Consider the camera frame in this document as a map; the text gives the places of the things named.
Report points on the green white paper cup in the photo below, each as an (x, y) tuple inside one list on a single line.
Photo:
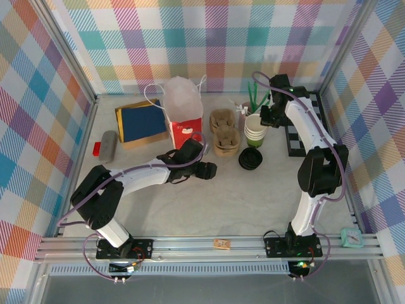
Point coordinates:
[(250, 138), (255, 144), (255, 123)]

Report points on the white red paper gift bag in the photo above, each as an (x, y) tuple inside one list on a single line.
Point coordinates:
[(183, 104)]

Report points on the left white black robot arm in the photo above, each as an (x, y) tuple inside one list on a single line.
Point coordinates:
[(142, 175)]

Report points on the green wrapped straw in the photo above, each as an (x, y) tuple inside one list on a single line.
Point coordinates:
[(250, 95), (254, 93), (264, 99)]

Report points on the pink straw holder cup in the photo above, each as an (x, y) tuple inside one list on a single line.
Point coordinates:
[(242, 122)]

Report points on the white straw crumpled wrapper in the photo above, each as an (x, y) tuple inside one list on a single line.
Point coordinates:
[(242, 109)]

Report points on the brown wrapped straw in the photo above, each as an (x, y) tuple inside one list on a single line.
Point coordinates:
[(233, 102)]

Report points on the black grey chess board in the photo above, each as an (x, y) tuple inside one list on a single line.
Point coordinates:
[(295, 145)]

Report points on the blue and yellow book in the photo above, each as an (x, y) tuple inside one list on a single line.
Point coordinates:
[(142, 143)]

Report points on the grey felt glasses case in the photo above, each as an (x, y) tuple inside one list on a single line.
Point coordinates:
[(108, 147)]

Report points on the yellow paper napkin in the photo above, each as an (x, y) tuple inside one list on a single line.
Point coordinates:
[(117, 120)]

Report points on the red toy brick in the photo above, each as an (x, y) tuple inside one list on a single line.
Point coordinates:
[(97, 149)]

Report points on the small teal alarm clock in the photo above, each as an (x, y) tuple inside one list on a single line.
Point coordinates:
[(351, 238)]

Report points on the aluminium frame rail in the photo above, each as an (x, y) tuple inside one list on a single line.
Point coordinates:
[(190, 250), (353, 218), (84, 142)]

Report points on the aluminium frame post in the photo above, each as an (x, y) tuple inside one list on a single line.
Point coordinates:
[(345, 47), (68, 47)]

